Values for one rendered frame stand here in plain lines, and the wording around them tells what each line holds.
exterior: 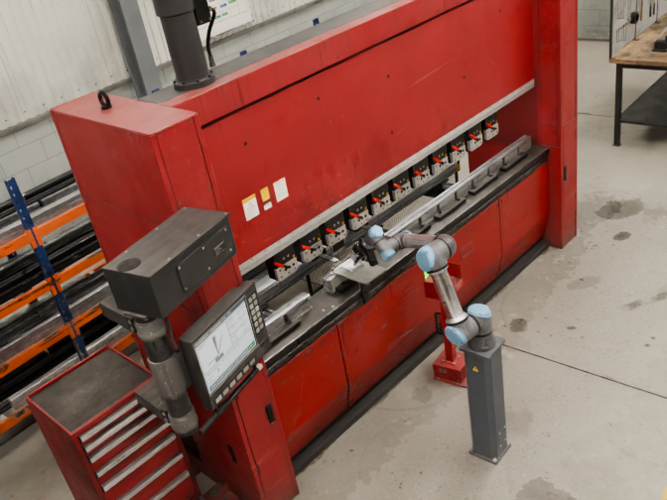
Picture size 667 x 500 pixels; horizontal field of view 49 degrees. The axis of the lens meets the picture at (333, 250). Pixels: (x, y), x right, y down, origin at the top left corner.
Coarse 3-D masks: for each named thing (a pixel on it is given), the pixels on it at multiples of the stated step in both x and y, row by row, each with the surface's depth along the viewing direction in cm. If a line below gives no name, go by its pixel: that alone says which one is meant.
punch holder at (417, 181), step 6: (420, 162) 460; (426, 162) 465; (408, 168) 459; (414, 168) 457; (420, 168) 462; (426, 168) 466; (414, 174) 459; (426, 174) 467; (414, 180) 461; (420, 180) 464; (426, 180) 469; (414, 186) 463; (420, 186) 466
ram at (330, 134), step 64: (512, 0) 490; (384, 64) 414; (448, 64) 456; (512, 64) 510; (256, 128) 358; (320, 128) 389; (384, 128) 427; (448, 128) 473; (256, 192) 368; (320, 192) 401
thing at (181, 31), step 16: (160, 0) 316; (176, 0) 315; (192, 0) 322; (160, 16) 320; (176, 16) 319; (192, 16) 324; (208, 16) 333; (176, 32) 323; (192, 32) 325; (208, 32) 353; (176, 48) 327; (192, 48) 328; (208, 48) 359; (176, 64) 332; (192, 64) 331; (176, 80) 338; (192, 80) 334; (208, 80) 336
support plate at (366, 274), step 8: (368, 264) 429; (336, 272) 427; (344, 272) 426; (352, 272) 424; (360, 272) 423; (368, 272) 422; (376, 272) 420; (352, 280) 419; (360, 280) 416; (368, 280) 415
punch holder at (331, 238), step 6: (336, 216) 416; (342, 216) 420; (324, 222) 410; (330, 222) 413; (336, 222) 417; (324, 228) 413; (330, 228) 414; (336, 228) 418; (342, 228) 422; (324, 234) 416; (330, 234) 415; (342, 234) 423; (324, 240) 419; (330, 240) 416; (336, 240) 420
